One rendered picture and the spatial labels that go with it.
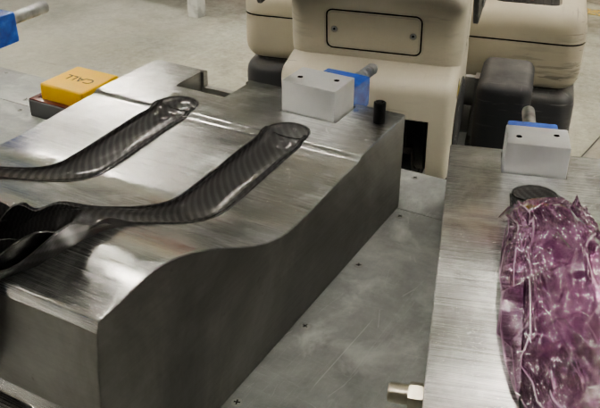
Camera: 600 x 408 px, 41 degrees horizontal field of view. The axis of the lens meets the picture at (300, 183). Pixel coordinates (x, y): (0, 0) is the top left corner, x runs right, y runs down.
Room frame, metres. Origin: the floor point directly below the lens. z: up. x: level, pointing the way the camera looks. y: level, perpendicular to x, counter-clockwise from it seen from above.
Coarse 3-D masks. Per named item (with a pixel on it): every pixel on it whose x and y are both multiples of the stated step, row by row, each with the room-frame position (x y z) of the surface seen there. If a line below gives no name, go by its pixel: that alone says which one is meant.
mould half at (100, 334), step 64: (64, 128) 0.60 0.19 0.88; (192, 128) 0.59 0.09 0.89; (256, 128) 0.59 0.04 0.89; (320, 128) 0.59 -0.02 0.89; (384, 128) 0.59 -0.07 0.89; (0, 192) 0.41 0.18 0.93; (64, 192) 0.45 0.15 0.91; (128, 192) 0.49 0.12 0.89; (256, 192) 0.50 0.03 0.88; (320, 192) 0.50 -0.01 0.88; (384, 192) 0.59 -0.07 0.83; (64, 256) 0.34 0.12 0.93; (128, 256) 0.34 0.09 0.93; (192, 256) 0.36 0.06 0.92; (256, 256) 0.41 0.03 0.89; (320, 256) 0.49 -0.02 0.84; (0, 320) 0.32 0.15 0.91; (64, 320) 0.30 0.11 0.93; (128, 320) 0.31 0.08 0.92; (192, 320) 0.35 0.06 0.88; (256, 320) 0.41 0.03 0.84; (0, 384) 0.32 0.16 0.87; (64, 384) 0.30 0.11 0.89; (128, 384) 0.30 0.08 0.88; (192, 384) 0.35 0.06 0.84
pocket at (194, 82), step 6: (204, 72) 0.71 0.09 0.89; (192, 78) 0.70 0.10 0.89; (198, 78) 0.71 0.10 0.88; (204, 78) 0.71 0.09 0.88; (180, 84) 0.68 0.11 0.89; (186, 84) 0.69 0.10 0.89; (192, 84) 0.70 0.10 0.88; (198, 84) 0.71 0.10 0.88; (204, 84) 0.71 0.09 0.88; (198, 90) 0.71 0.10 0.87; (204, 90) 0.71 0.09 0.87; (210, 90) 0.71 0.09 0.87; (216, 90) 0.70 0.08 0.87; (222, 90) 0.70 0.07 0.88; (228, 90) 0.70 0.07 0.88
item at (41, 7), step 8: (24, 8) 0.73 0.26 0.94; (32, 8) 0.74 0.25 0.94; (40, 8) 0.75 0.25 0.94; (48, 8) 0.75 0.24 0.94; (0, 16) 0.69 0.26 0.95; (8, 16) 0.69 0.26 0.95; (16, 16) 0.72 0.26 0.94; (24, 16) 0.73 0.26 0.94; (32, 16) 0.74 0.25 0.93; (0, 24) 0.68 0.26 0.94; (8, 24) 0.69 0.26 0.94; (0, 32) 0.68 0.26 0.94; (8, 32) 0.69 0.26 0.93; (16, 32) 0.70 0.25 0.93; (0, 40) 0.68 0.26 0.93; (8, 40) 0.69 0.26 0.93; (16, 40) 0.70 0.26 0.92
